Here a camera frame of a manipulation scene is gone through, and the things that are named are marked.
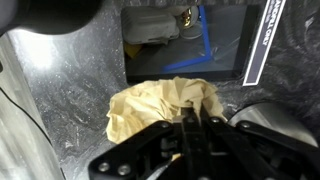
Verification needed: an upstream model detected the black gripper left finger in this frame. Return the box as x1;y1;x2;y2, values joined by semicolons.
88;108;197;180

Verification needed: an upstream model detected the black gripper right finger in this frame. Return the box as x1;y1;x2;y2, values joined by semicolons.
200;108;320;180

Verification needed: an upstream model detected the brown paper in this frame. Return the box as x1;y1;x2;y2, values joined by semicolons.
106;77;227;144

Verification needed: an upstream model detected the right chute label strip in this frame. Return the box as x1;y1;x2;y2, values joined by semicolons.
243;0;287;86

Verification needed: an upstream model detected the stainless steel kettle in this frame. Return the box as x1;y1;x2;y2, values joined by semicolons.
227;102;318;147

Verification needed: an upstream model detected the grey egg carton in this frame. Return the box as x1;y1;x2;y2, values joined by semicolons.
121;6;179;44

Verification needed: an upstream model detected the black power cable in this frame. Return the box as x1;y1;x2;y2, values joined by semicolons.
0;87;67;180

